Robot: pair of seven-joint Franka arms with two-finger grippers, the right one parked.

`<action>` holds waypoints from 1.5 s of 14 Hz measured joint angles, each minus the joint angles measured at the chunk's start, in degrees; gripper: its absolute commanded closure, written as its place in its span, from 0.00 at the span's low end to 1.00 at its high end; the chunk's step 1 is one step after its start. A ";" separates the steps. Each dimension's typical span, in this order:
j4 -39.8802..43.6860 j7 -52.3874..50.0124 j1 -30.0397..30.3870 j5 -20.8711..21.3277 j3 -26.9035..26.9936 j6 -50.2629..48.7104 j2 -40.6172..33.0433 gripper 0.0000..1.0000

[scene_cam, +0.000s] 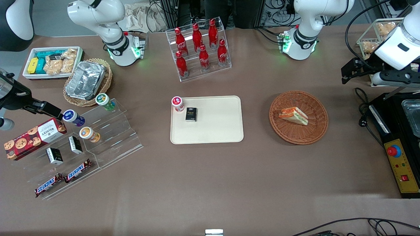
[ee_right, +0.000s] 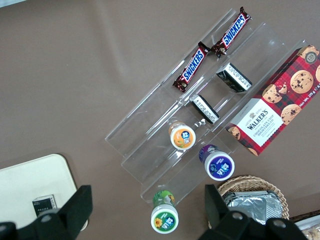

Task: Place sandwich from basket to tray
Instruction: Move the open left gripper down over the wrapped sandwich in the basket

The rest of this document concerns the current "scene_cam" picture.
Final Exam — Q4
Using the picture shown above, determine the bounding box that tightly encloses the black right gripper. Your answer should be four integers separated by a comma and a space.
0, 68, 63, 120

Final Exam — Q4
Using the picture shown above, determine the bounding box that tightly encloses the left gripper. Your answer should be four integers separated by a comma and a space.
341, 57, 420, 88

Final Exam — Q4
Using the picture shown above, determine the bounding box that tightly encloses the triangular sandwich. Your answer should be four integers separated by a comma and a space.
278, 107, 309, 126

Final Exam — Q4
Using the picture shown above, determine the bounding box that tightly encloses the light wicker basket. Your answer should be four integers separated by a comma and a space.
63, 58, 113, 107

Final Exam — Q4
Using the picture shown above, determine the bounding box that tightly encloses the brown wicker basket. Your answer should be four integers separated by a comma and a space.
269, 90, 329, 145

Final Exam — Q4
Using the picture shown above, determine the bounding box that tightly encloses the beige plastic tray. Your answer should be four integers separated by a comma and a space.
170, 95, 244, 145

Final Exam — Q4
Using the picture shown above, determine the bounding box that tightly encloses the clear bagged pastry pack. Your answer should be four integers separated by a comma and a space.
362, 41, 382, 55
376, 22, 397, 37

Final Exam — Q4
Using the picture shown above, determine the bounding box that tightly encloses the blue lid cup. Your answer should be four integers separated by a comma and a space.
62, 109, 85, 127

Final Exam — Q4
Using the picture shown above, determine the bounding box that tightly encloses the red Walkers cookie box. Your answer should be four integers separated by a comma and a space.
4, 117, 68, 161

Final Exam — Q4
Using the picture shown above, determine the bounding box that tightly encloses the white plastic bin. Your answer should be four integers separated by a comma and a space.
22, 46, 84, 80

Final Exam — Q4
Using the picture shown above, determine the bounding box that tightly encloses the yellow snack packet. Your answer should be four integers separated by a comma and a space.
27, 57, 39, 75

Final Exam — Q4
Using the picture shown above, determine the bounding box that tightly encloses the small black white box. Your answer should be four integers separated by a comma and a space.
46, 147, 64, 165
68, 135, 83, 155

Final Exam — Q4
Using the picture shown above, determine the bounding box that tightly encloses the aluminium foil container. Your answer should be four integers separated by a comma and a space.
65, 61, 106, 101

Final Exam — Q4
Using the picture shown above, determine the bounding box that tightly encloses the orange lid cup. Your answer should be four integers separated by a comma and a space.
79, 126, 101, 143

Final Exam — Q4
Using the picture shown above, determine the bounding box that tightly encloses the green lid cup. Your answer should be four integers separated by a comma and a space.
95, 93, 116, 111

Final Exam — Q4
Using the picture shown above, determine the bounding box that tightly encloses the black yellow sealing machine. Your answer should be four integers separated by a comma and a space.
367, 86, 420, 199

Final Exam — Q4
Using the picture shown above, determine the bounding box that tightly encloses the Snickers chocolate bar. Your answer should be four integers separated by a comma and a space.
34, 173, 64, 198
64, 158, 93, 184

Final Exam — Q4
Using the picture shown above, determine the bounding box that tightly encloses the clear acrylic stepped shelf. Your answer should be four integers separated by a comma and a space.
22, 98, 144, 201

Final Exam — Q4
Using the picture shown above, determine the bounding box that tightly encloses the beige crumpled cloth bag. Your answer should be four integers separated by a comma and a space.
118, 3, 168, 33

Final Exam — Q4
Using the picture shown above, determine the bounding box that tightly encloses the clear acrylic bottle rack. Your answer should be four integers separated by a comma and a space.
165, 16, 232, 82

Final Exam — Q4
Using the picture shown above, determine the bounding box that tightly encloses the red lid white cup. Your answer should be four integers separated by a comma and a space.
171, 96, 185, 113

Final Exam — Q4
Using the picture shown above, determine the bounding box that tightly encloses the red cola bottle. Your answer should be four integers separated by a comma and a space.
175, 51, 189, 78
174, 27, 188, 56
208, 18, 219, 49
217, 39, 228, 68
199, 44, 210, 71
192, 23, 203, 53

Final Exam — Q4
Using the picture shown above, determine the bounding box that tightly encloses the person in dark clothes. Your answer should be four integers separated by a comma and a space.
177, 0, 263, 30

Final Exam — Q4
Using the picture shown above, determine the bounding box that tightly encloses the white wire rack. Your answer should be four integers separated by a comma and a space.
356, 17, 420, 88

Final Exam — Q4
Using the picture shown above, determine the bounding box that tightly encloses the black power cable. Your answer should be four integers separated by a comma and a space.
354, 87, 385, 145

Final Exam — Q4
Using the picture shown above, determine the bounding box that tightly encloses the grey wrist camera cylinder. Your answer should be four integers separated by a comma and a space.
0, 117, 15, 131

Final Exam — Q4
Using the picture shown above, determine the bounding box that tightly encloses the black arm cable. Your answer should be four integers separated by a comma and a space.
345, 0, 406, 70

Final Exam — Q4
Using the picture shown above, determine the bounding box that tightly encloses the black background cable bundle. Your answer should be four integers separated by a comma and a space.
254, 0, 297, 45

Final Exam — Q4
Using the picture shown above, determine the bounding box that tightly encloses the black floor cable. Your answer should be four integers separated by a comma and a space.
291, 217, 420, 236

